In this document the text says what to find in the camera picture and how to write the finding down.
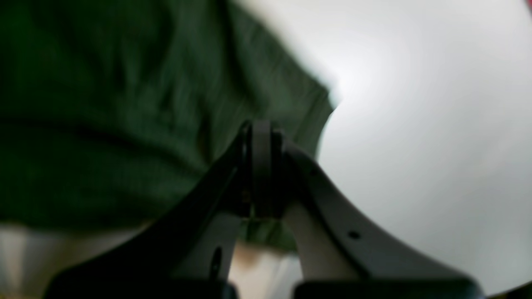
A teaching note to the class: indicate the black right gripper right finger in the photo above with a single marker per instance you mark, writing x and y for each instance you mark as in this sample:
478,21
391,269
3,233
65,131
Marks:
343,254

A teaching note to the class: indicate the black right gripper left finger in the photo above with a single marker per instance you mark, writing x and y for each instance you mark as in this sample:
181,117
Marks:
188,251

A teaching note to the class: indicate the dark green t-shirt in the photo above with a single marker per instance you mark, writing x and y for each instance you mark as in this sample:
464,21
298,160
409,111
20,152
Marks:
113,110

